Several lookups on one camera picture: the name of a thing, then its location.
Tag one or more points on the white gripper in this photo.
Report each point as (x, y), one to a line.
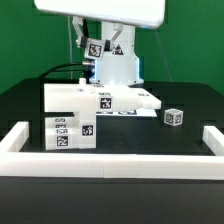
(139, 13)

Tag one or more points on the white tagged cube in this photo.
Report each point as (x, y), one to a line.
(173, 117)
(96, 48)

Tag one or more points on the white chair back frame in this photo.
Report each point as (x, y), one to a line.
(84, 97)

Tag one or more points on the white chair seat block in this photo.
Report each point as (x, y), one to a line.
(85, 130)

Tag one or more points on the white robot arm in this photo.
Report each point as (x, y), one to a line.
(119, 66)

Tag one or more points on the white tag marker sheet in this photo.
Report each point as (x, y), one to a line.
(141, 112)

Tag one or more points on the white U-shaped fence frame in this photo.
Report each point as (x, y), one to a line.
(15, 162)

